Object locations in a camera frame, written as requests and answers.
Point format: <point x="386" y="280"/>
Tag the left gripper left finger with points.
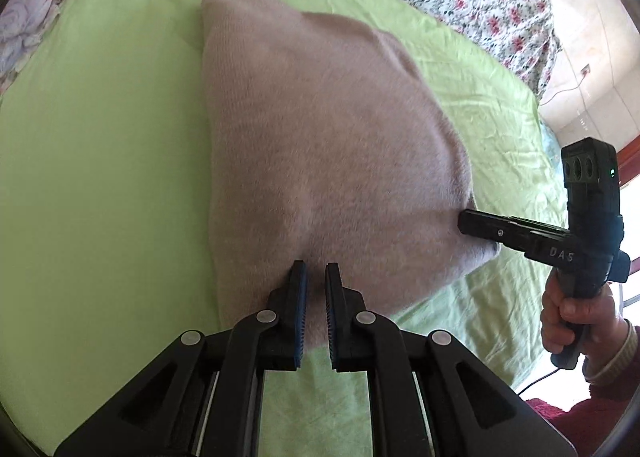
<point x="202" y="396"/>

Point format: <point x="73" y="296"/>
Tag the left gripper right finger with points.
<point x="429" y="395"/>

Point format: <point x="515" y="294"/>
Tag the beige knit sweater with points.
<point x="328" y="147"/>

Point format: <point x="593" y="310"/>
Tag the right forearm maroon sleeve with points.
<point x="588" y="423"/>

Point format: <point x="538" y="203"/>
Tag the right hand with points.
<point x="608" y="330"/>

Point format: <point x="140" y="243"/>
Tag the green bed sheet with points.
<point x="105" y="183"/>

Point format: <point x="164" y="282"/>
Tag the black camera box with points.
<point x="590" y="172"/>

